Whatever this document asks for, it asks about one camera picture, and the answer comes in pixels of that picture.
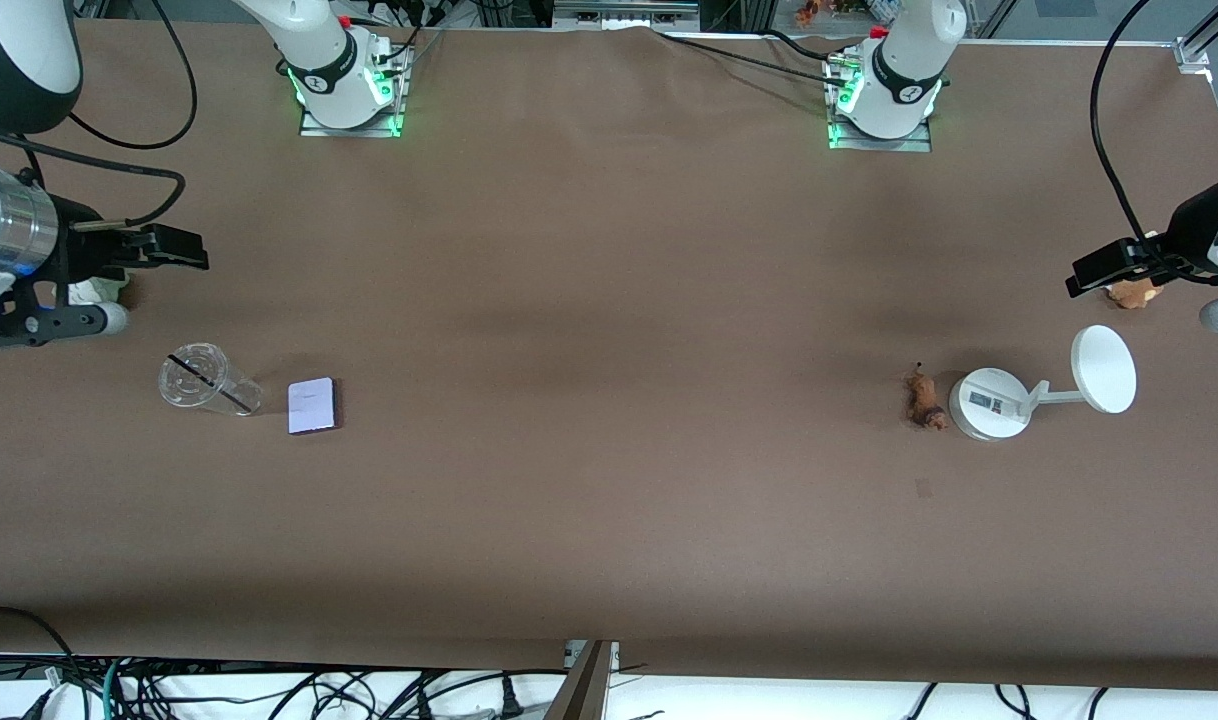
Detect small white card box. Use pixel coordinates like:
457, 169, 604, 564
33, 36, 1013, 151
287, 376, 343, 437

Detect brown lion statue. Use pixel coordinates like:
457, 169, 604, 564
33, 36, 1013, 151
904, 361, 950, 433

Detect orange brown plush toy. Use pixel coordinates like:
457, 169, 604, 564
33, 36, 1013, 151
1107, 277, 1166, 311

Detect grey green plush toy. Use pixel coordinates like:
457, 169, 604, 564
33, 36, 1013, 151
67, 277, 131, 307

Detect black drinking straw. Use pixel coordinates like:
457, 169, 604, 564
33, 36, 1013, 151
167, 353, 254, 416

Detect clear plastic cup with lid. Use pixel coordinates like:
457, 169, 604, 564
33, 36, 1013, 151
158, 342, 266, 418

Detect white round-base desk lamp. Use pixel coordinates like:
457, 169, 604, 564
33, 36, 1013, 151
947, 324, 1139, 443

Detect colourful background toys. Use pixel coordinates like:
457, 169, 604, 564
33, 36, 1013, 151
794, 0, 906, 27

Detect brown table cover sheet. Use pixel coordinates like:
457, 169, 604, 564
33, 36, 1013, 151
0, 18, 1218, 693

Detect grey background device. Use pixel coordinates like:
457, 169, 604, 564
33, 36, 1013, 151
553, 0, 701, 30

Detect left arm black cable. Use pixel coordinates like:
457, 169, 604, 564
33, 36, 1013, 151
1089, 0, 1218, 289

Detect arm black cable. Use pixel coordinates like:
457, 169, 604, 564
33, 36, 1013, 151
1089, 0, 1218, 289
0, 0, 199, 230

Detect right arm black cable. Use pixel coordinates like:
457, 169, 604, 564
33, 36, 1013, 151
0, 0, 199, 230

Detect aluminium frame corner profile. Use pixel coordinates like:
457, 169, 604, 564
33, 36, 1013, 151
1173, 0, 1218, 77

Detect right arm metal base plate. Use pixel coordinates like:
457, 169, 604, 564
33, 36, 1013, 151
298, 35, 408, 139

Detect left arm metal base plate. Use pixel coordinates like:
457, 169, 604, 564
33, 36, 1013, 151
826, 50, 934, 154

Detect black looped floor cable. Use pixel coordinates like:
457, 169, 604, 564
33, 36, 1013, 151
0, 604, 82, 720

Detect short black table cable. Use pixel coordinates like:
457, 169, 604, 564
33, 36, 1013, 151
765, 28, 842, 61

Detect long black table cable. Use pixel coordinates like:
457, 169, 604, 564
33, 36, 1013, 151
657, 32, 836, 89

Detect black cable with plug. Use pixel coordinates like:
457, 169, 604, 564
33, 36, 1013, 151
409, 668, 527, 720

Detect aluminium frame post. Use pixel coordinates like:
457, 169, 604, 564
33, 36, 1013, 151
546, 640, 621, 720

